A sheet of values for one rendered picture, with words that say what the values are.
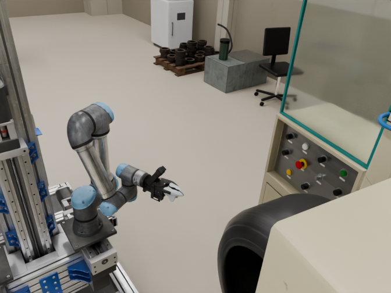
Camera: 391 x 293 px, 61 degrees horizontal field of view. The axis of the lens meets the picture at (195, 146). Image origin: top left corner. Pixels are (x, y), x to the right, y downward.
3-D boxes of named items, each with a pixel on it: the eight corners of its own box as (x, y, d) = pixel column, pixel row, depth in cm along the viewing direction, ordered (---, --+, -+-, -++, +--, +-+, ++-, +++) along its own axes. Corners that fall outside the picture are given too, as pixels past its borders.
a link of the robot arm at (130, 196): (114, 203, 164) (113, 186, 159) (128, 190, 173) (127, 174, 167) (127, 209, 162) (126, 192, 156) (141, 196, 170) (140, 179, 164)
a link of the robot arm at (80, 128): (66, 118, 134) (117, 218, 150) (85, 109, 143) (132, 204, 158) (50, 123, 141) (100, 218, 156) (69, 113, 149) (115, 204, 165)
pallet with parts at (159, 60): (229, 66, 624) (231, 43, 602) (176, 77, 562) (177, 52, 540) (203, 54, 679) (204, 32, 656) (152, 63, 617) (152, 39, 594)
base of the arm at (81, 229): (68, 223, 176) (66, 209, 170) (96, 212, 184) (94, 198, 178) (78, 242, 166) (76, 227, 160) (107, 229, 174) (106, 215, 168)
